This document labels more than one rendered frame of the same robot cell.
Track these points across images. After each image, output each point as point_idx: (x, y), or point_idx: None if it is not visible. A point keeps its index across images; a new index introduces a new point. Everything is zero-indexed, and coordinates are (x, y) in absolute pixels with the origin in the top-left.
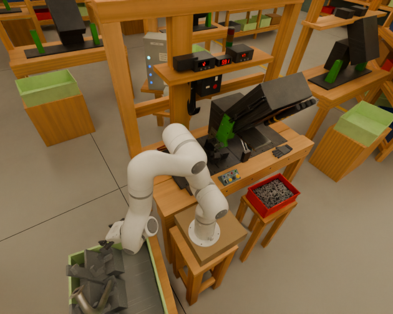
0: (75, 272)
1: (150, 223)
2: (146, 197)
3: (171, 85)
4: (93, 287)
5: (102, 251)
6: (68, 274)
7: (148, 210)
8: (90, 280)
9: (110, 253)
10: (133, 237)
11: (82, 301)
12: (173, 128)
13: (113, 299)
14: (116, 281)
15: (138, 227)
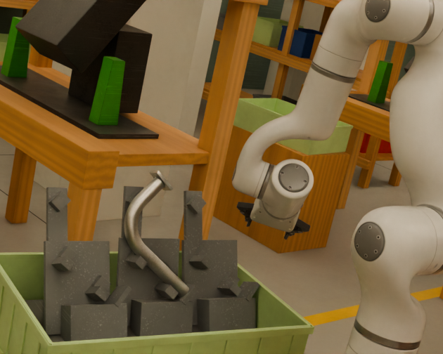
0: (190, 201)
1: (295, 169)
2: (318, 71)
3: None
4: (171, 249)
5: (242, 286)
6: (186, 192)
7: (306, 114)
8: (183, 250)
9: (240, 289)
10: (257, 132)
11: (148, 188)
12: None
13: (152, 300)
14: (187, 296)
15: (275, 124)
